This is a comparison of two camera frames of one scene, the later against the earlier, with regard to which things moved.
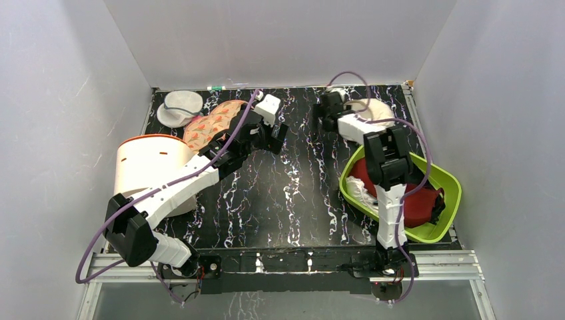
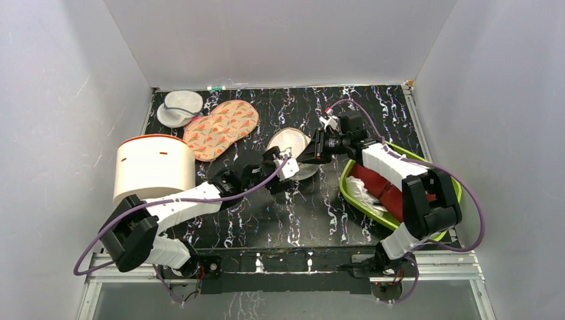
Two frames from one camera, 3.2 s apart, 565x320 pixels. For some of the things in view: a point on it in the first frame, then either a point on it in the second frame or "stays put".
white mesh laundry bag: (377, 109) -> (296, 141)
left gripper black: (275, 143) -> (277, 186)
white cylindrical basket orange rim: (141, 160) stays put
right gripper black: (328, 110) -> (318, 144)
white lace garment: (356, 189) stays put
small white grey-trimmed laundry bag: (179, 108) stays put
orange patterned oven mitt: (198, 130) stays put
